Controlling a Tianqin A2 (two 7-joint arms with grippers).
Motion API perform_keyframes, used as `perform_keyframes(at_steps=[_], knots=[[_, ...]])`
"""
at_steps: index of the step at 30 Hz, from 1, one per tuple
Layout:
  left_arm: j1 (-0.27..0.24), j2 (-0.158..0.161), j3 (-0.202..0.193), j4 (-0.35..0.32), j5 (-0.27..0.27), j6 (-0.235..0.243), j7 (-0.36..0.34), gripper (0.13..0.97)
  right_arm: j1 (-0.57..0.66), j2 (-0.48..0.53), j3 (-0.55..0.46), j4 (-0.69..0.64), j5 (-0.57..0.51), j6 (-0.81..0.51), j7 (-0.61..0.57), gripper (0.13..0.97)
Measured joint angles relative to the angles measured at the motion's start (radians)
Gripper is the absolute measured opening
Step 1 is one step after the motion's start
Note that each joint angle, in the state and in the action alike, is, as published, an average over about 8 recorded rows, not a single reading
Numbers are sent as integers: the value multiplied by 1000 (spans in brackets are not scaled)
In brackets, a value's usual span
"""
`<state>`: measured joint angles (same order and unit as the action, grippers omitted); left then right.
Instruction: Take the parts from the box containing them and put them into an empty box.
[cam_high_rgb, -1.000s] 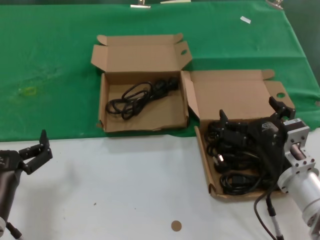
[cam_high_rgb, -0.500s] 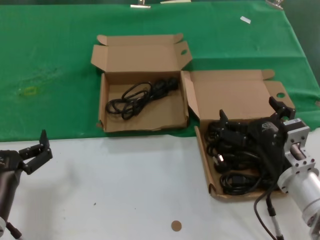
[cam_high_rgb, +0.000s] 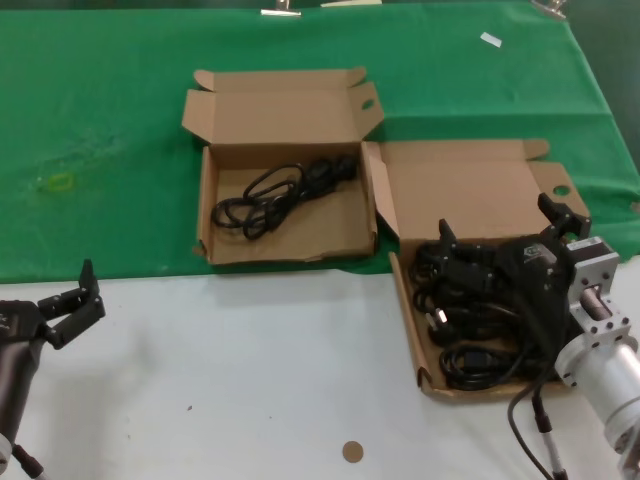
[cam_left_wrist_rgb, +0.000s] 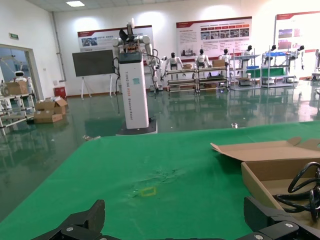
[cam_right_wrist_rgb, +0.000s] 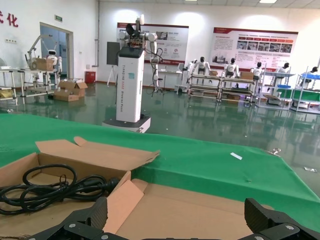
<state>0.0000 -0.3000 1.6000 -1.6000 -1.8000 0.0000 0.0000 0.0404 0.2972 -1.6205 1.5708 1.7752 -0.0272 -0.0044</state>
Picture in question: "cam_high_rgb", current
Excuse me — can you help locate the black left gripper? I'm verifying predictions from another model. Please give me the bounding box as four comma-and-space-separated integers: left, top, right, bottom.
0, 258, 107, 436

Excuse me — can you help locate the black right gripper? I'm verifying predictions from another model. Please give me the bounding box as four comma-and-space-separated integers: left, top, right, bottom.
438, 192, 592, 351

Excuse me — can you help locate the black power cord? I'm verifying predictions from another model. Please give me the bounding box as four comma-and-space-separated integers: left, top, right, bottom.
408, 239, 451, 301
424, 294, 531, 346
439, 344, 556, 392
210, 155, 359, 241

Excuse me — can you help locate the open brown cardboard box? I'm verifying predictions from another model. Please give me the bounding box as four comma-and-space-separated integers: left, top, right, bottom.
180, 66, 385, 265
360, 138, 591, 406

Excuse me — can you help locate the green table cloth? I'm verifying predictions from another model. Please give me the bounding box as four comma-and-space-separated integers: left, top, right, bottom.
0, 1, 640, 287

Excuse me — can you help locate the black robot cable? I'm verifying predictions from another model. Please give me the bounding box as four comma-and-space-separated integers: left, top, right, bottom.
507, 367, 559, 480

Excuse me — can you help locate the cable with silver connector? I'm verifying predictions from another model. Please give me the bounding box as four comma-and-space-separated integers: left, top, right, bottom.
529, 384, 569, 480
10, 443, 47, 480

